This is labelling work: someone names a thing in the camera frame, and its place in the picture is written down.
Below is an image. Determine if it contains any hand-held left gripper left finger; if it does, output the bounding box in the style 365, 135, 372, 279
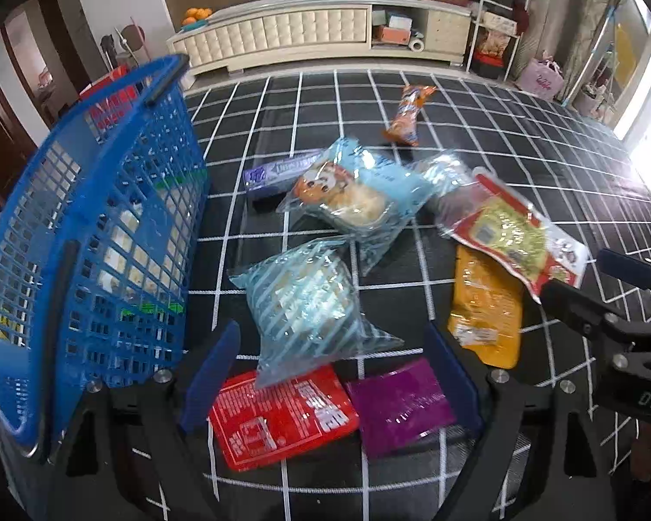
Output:
43, 321, 242, 521

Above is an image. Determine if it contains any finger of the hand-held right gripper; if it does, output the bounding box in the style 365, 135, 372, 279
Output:
539, 279, 630, 375
598, 248, 651, 337

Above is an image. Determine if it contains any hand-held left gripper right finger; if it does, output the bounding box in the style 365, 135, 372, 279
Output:
423, 323, 619, 521

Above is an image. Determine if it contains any purple snack packet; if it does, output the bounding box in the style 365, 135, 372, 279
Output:
346, 359, 459, 459

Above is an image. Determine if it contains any yellow orange snack packet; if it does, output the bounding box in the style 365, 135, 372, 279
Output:
447, 244, 524, 369

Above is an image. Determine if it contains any red yellow snack packet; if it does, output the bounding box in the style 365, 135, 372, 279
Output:
450, 167, 589, 305

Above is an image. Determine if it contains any striped light blue bread packet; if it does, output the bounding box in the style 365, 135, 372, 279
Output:
228, 237, 405, 390

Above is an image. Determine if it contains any clear plastic snack packet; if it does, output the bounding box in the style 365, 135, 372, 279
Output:
407, 153, 486, 240

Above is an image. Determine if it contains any blue plastic mesh basket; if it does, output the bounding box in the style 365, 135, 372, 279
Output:
0, 54, 212, 462

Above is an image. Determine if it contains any black white grid mat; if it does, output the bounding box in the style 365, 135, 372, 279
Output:
125, 68, 651, 521

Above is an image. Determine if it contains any light blue cartoon bread packet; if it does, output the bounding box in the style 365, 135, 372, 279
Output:
276, 137, 446, 277

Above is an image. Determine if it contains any pink gift bag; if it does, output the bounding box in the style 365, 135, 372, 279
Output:
516, 51, 566, 99

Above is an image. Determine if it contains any purple gum box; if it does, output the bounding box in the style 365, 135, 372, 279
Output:
243, 149, 326, 201

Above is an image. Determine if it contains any yellow panel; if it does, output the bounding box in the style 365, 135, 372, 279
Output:
615, 24, 641, 71

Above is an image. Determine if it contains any black red box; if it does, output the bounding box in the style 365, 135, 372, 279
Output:
476, 54, 508, 78

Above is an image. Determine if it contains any grey curtain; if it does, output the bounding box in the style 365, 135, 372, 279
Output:
561, 0, 630, 104

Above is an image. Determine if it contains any printed picture box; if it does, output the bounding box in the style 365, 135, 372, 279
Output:
480, 30, 513, 58

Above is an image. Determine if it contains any white metal rack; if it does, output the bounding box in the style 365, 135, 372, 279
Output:
465, 0, 535, 79

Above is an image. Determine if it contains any red bin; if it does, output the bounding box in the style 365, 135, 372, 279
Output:
80, 64, 142, 125

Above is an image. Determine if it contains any cream tufted TV cabinet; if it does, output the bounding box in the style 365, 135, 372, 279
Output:
166, 0, 473, 78

